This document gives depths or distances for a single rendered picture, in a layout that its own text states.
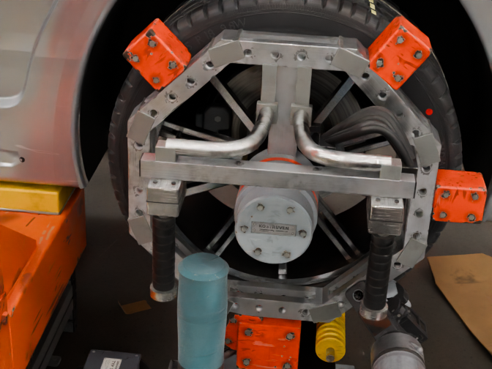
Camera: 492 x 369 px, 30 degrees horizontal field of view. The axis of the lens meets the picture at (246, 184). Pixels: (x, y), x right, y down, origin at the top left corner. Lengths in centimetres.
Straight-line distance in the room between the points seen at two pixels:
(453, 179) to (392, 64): 25
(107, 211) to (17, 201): 145
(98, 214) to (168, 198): 192
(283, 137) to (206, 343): 39
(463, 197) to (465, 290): 140
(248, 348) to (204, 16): 64
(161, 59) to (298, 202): 33
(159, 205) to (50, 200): 51
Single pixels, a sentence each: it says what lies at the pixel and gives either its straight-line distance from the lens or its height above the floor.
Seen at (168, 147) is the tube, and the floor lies 100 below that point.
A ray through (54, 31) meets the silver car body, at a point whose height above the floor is 107.
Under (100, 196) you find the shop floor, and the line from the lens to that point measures 345.
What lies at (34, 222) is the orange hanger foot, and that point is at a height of 68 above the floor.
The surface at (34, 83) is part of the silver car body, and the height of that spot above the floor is 96.
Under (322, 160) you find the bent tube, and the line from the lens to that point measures 140.
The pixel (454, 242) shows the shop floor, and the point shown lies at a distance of 330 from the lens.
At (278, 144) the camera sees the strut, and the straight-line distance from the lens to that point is 159.
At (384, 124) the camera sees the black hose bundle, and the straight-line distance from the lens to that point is 145.
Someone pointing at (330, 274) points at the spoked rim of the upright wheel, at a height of 63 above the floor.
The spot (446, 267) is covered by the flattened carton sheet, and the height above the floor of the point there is 2.
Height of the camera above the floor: 158
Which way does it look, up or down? 26 degrees down
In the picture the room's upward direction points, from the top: 3 degrees clockwise
